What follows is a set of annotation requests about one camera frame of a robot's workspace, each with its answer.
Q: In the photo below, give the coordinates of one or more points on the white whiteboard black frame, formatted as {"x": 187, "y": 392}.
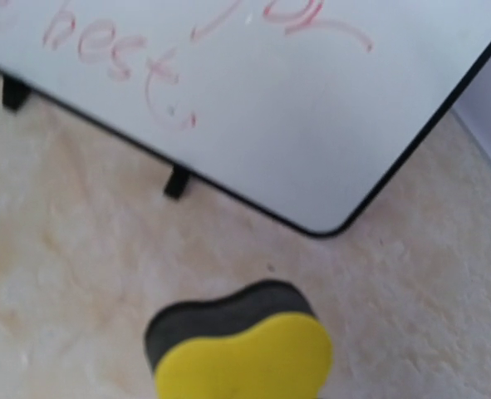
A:
{"x": 303, "y": 109}

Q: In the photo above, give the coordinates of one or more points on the yellow black whiteboard eraser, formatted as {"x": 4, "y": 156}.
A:
{"x": 263, "y": 341}

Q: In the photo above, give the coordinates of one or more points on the whiteboard wire stand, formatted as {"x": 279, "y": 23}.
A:
{"x": 14, "y": 96}

